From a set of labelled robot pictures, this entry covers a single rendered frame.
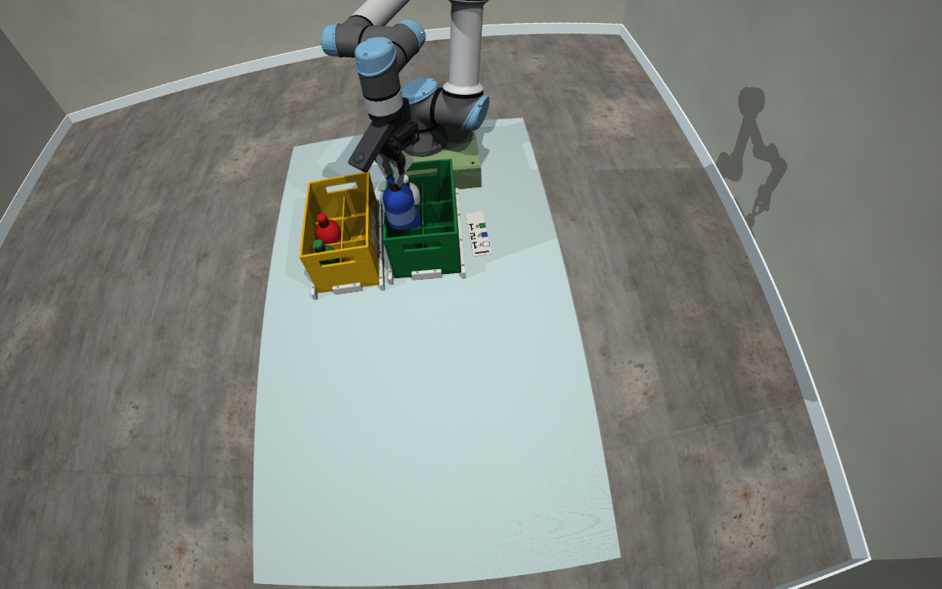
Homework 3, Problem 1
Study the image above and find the white bottle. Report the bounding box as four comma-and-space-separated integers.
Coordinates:
403, 175, 421, 205

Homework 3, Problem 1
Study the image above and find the yellow crate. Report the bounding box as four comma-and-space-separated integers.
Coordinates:
299, 179, 379, 293

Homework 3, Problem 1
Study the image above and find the dark green crate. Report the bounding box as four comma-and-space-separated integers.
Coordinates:
383, 164, 461, 279

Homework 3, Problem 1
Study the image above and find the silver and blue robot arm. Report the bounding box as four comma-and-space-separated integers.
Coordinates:
321, 0, 490, 173

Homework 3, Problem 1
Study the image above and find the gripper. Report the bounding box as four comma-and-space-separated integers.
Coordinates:
368, 97, 420, 188

